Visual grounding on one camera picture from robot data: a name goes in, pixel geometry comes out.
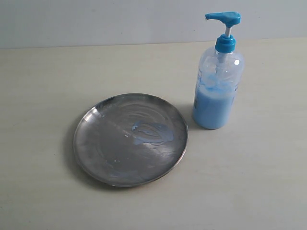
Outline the blue soap pump bottle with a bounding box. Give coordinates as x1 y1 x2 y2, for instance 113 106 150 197
192 11 245 130

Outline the blue soap blob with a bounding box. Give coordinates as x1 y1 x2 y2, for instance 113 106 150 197
131 120 174 145

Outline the round steel plate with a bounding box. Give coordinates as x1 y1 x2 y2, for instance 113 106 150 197
72 93 188 187

